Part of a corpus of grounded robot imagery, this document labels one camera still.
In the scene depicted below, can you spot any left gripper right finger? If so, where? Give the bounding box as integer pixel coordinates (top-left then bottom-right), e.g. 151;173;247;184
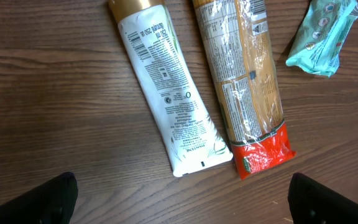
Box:
288;172;358;224

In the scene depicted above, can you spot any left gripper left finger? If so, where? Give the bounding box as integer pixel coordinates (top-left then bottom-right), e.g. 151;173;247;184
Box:
0;172;78;224

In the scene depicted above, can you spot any white shampoo tube gold cap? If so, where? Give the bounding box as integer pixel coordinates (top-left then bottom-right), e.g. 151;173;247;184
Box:
108;0;233;177

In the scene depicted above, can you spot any teal snack wrapper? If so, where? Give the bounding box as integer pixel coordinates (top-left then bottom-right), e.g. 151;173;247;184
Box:
286;0;358;77

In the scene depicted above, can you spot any orange spaghetti pasta package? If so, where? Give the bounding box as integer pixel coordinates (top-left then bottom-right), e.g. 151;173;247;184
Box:
192;0;296;179

